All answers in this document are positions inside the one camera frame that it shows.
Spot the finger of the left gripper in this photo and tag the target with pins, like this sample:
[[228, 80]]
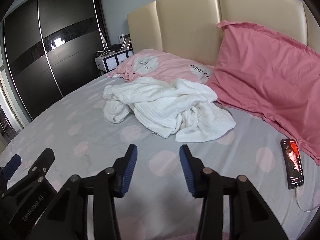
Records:
[[10, 168], [42, 164]]

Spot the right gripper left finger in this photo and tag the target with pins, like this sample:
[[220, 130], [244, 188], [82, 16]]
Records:
[[66, 215]]

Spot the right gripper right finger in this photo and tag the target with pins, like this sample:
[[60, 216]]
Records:
[[250, 215]]

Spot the white muslin blanket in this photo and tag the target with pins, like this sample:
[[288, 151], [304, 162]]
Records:
[[183, 108]]

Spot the black smartphone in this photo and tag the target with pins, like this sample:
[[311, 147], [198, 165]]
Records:
[[293, 164]]

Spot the grey polka dot bedsheet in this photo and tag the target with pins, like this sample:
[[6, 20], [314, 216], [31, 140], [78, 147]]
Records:
[[158, 204]]

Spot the white nightstand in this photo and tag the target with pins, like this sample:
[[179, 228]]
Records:
[[107, 60]]

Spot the black sliding wardrobe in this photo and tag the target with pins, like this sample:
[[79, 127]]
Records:
[[50, 46]]

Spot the light pink printed pillow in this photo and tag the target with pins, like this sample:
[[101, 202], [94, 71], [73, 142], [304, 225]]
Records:
[[161, 66]]

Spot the dark pink pillow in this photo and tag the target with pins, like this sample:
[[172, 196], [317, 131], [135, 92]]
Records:
[[272, 76]]

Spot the beige padded headboard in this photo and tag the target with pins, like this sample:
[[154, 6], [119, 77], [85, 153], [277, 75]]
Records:
[[188, 28]]

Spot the picture frame on nightstand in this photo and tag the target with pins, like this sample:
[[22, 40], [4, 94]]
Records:
[[126, 44]]

